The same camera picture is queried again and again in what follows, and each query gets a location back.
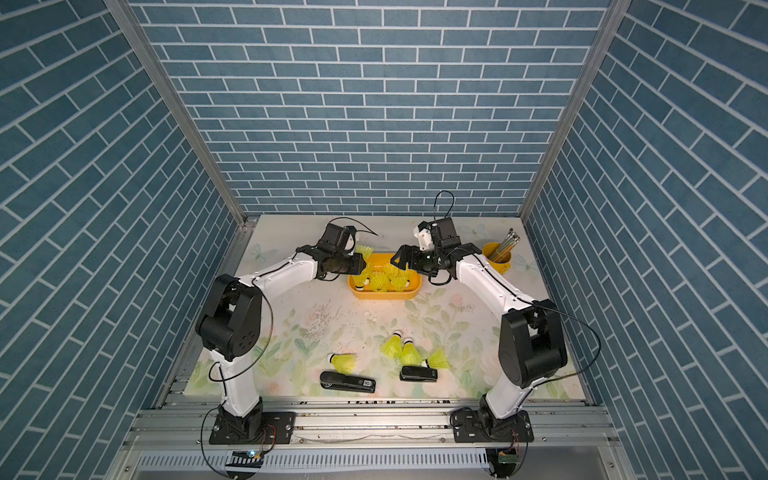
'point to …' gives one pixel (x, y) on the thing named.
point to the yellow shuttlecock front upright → (410, 354)
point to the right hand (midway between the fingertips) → (404, 263)
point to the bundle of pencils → (507, 245)
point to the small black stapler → (418, 373)
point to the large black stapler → (345, 382)
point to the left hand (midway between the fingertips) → (369, 265)
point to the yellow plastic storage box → (381, 262)
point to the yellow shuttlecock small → (394, 346)
